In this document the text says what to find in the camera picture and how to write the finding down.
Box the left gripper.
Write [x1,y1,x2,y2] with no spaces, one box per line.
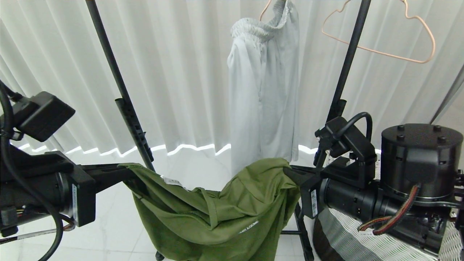
[0,169,97,227]

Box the white laundry basket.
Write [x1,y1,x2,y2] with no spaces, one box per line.
[312,147,464,261]

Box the pink clothes hanger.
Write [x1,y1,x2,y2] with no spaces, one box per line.
[259,0,272,21]
[322,0,436,64]

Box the green garment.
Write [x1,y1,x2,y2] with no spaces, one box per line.
[119,158,302,261]

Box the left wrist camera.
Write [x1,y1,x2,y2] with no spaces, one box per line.
[0,91,76,174]

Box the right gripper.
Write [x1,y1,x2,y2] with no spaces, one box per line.
[299,173,383,224]

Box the black clothes rack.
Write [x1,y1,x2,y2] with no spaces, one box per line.
[85,0,372,261]

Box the white curtain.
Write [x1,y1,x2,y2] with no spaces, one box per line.
[0,0,464,156]

